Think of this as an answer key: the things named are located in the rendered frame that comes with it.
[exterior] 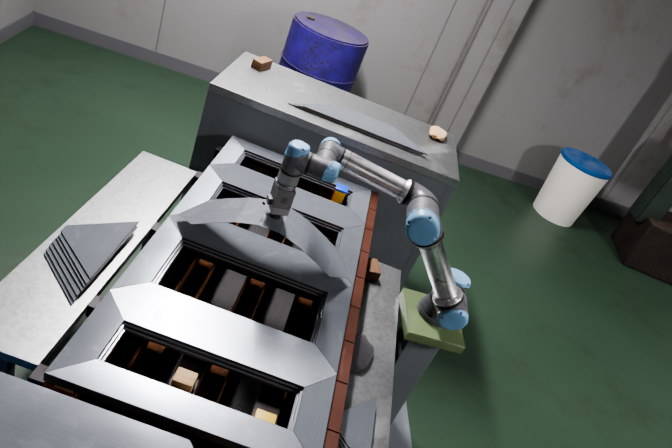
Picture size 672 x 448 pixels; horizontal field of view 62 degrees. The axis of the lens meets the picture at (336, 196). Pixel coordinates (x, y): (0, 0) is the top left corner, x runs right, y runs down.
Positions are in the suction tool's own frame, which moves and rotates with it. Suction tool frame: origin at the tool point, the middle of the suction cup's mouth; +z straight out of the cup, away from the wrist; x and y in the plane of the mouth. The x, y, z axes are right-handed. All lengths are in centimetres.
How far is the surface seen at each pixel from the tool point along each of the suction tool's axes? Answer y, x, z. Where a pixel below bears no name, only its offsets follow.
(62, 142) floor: -191, -89, 99
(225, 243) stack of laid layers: -1.9, -13.9, 15.6
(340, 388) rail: 59, 18, 18
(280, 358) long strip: 50, -1, 16
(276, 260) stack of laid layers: 4.5, 4.9, 15.7
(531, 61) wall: -277, 285, -18
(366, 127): -79, 59, -7
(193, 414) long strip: 69, -28, 16
